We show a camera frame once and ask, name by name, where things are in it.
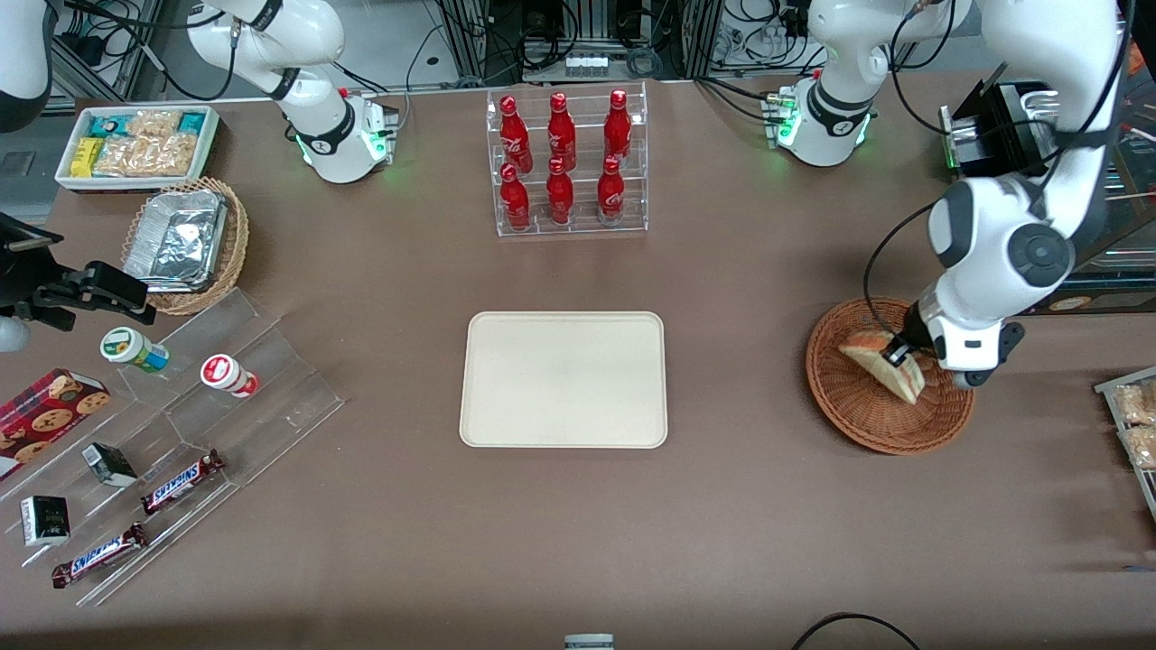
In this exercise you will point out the black machine with red buttons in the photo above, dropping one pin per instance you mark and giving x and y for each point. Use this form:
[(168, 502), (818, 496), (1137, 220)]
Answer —
[(989, 135)]

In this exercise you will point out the red cola bottle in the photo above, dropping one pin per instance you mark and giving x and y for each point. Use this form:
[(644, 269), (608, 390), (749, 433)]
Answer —
[(610, 192), (562, 135), (515, 203), (560, 197), (618, 131), (515, 140)]

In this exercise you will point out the clear acrylic stepped stand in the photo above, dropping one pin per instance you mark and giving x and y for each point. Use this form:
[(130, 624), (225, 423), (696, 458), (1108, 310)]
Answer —
[(262, 433)]

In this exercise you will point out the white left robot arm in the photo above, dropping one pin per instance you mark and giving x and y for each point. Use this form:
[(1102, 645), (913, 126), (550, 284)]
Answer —
[(1002, 244)]

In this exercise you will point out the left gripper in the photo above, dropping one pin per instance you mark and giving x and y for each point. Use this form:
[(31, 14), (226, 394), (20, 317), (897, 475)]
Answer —
[(913, 327)]

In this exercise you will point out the small grey white device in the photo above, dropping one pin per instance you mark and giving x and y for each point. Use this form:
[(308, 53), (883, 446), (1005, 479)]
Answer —
[(589, 642)]

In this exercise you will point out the white power strip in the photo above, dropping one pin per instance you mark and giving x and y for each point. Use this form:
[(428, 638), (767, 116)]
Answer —
[(585, 66)]

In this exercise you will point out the brown snickers bar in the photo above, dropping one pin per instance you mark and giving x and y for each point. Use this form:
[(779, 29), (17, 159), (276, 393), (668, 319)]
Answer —
[(99, 555), (181, 483)]

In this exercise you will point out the clear acrylic bottle rack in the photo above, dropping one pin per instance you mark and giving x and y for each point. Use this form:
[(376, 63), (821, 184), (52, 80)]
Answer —
[(582, 230)]

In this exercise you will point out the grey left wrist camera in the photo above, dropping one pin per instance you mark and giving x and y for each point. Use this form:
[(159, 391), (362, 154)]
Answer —
[(1010, 348)]

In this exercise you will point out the grey tray with snacks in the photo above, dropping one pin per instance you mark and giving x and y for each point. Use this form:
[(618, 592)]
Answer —
[(1140, 478)]

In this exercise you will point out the white snack bin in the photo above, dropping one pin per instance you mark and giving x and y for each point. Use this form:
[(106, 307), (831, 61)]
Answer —
[(135, 183)]

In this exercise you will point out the small brown wicker basket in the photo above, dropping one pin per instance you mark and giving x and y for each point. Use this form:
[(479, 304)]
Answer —
[(237, 244)]

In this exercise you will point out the red lid yogurt cup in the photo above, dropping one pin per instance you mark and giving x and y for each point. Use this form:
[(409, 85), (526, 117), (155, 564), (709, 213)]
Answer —
[(226, 374)]

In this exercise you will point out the large brown wicker basket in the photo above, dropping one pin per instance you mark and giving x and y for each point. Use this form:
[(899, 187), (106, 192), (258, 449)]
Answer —
[(849, 406)]

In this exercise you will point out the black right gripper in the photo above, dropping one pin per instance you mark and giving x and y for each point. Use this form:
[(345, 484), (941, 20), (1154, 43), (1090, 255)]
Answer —
[(34, 287)]

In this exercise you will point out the red plaid cookie box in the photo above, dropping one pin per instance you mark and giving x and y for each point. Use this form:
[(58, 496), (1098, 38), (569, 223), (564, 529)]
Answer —
[(45, 420)]

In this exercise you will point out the teal snack packet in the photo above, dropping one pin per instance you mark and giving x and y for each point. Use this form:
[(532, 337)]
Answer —
[(191, 122), (110, 125)]

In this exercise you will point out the yellow snack packet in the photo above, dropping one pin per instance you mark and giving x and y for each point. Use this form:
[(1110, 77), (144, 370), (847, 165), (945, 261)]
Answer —
[(86, 156)]

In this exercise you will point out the small clear cracker bag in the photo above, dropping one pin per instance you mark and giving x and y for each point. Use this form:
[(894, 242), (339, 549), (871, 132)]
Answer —
[(155, 123)]

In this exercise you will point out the small black box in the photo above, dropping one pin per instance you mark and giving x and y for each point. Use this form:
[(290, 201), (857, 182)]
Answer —
[(45, 521), (110, 465)]

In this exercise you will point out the green lid yogurt cup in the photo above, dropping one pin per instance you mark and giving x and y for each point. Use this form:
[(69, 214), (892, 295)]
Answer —
[(131, 348)]

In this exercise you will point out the triangular sandwich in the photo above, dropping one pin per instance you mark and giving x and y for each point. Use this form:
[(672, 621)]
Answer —
[(871, 357)]

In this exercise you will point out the aluminium foil container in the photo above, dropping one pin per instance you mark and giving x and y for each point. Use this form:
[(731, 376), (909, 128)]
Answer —
[(176, 242)]

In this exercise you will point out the cream plastic tray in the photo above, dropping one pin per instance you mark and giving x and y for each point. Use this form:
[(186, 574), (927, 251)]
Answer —
[(560, 379)]

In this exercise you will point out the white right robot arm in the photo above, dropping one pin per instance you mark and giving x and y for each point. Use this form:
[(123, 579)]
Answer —
[(325, 126)]

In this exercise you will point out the large clear cracker bag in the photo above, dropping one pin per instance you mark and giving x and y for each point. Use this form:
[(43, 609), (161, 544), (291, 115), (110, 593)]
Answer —
[(149, 155)]

